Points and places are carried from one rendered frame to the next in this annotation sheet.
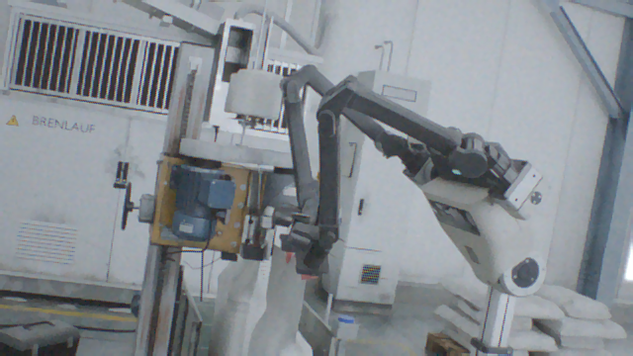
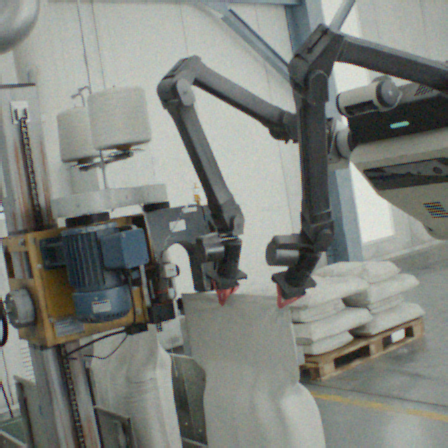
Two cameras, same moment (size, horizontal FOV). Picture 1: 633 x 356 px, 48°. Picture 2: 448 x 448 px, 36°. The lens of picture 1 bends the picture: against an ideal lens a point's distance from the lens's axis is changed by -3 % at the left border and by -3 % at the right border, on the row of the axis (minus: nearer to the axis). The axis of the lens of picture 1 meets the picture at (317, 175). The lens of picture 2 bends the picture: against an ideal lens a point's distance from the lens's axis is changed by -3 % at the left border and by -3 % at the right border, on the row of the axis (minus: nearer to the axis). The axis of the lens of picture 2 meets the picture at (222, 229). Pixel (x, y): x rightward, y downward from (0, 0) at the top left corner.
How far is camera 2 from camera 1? 92 cm
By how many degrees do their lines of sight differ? 19
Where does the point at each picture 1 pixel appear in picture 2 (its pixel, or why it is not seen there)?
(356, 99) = (346, 47)
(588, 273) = (333, 248)
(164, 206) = (47, 295)
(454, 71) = (153, 98)
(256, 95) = (126, 116)
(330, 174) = (320, 155)
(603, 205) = not seen: hidden behind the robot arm
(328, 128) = (323, 92)
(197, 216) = (108, 287)
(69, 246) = not seen: outside the picture
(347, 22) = (50, 73)
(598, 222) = not seen: hidden behind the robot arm
